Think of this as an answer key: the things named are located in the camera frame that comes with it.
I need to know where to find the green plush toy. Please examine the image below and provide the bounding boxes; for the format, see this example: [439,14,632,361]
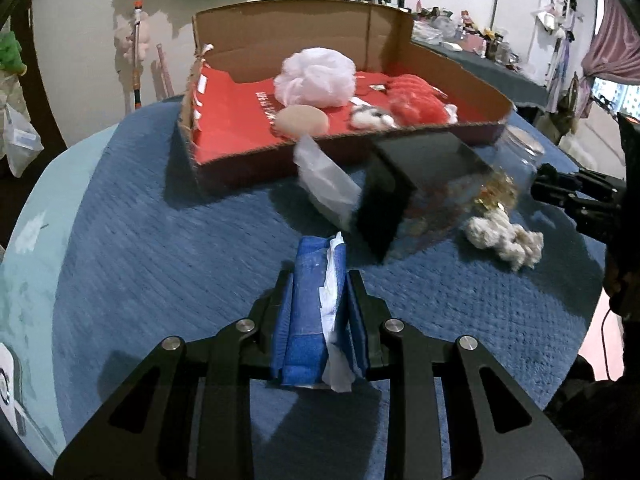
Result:
[0,32,26,76]

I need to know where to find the cream fluffy scrunchie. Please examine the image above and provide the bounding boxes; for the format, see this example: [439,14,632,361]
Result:
[465,210,545,272]

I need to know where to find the pink sticks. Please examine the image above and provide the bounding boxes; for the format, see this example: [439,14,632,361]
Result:
[156,44,176,100]

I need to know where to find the black lidded clear box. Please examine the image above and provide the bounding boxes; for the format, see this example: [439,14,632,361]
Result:
[352,132,493,261]

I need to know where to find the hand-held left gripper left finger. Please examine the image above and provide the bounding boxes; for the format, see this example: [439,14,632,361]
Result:
[52,270,296,480]

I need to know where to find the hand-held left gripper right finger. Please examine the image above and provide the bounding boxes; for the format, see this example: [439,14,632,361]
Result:
[346,270,585,480]

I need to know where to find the beige round powder puff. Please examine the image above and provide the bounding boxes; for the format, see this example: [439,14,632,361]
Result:
[274,106,331,137]

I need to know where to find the pink curtain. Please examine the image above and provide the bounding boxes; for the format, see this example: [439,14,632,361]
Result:
[580,0,640,133]

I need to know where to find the grey white fluffy scrunchie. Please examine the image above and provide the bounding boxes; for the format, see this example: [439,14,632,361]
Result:
[348,105,401,130]

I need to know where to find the cardboard box with red liner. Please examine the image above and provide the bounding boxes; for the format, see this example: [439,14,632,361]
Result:
[175,1,516,198]

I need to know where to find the hanging clothes on wardrobe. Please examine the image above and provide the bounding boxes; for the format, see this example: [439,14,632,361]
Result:
[535,0,581,111]

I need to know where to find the white wardrobe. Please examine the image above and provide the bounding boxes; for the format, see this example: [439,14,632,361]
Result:
[492,0,571,81]

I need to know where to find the clear plastic bag on door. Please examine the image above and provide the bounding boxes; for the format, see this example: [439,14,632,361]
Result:
[0,105,45,178]

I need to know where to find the red mesh bath pouf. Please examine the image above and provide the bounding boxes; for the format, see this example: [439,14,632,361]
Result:
[387,74,451,125]

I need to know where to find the crumpled clear plastic bag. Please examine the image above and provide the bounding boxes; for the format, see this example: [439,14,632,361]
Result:
[294,136,362,226]

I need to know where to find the blue tissue packet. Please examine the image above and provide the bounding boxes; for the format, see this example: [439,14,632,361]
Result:
[270,232,368,393]

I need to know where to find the pale pink plush toy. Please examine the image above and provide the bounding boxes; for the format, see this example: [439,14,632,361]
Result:
[114,12,151,63]

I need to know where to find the cluster of cosmetic bottles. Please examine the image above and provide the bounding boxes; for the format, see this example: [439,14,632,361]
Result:
[395,0,523,66]

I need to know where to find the glass jar with gold lid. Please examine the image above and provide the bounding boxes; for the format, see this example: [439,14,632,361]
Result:
[467,125,547,216]

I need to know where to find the blue quilted blanket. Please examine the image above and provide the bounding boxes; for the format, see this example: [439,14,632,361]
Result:
[52,95,608,480]

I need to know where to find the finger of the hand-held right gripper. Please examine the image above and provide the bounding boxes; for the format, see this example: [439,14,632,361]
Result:
[530,182,621,242]
[532,162,623,196]

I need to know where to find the white label with round logo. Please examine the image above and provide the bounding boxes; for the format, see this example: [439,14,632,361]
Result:
[0,345,31,436]

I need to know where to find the table with dark cloth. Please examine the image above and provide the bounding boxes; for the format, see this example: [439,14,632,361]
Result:
[412,35,551,111]

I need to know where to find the black cable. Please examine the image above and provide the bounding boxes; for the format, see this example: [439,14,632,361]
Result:
[601,305,615,382]

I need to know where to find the white mesh bath pouf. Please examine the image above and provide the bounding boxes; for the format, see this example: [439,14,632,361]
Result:
[274,48,357,108]

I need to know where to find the teal blanket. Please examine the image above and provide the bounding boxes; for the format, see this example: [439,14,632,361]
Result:
[0,125,121,461]

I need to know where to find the dark wooden door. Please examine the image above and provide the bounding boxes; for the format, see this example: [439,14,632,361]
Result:
[0,0,68,176]

